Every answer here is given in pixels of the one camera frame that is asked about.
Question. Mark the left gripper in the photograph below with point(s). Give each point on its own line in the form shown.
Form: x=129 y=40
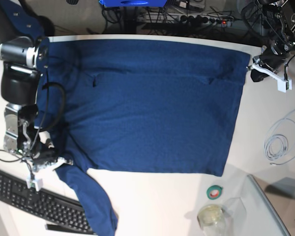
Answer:
x=271 y=59

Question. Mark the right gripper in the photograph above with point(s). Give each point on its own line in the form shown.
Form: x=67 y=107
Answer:
x=46 y=158

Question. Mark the dark blue t-shirt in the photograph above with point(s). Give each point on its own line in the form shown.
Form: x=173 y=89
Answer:
x=140 y=106

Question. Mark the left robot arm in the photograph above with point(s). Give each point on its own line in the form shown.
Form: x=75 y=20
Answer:
x=273 y=23

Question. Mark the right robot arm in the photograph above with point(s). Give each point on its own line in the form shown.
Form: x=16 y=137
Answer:
x=24 y=45

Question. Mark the black computer keyboard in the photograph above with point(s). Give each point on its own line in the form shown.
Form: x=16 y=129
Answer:
x=66 y=214

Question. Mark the black power strip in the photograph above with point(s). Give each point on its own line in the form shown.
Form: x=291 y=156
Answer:
x=199 y=20

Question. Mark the green tape roll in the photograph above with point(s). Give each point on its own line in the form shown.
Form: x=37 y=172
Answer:
x=214 y=192

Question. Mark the clear glass jar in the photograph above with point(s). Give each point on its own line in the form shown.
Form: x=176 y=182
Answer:
x=212 y=220

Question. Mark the blue box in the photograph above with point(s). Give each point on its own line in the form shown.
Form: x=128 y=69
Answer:
x=133 y=3

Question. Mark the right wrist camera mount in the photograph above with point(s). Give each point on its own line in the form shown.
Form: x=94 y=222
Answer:
x=38 y=171

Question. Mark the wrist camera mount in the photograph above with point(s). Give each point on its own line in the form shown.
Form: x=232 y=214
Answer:
x=284 y=82
x=38 y=171

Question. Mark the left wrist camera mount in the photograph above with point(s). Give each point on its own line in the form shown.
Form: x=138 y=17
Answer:
x=284 y=82

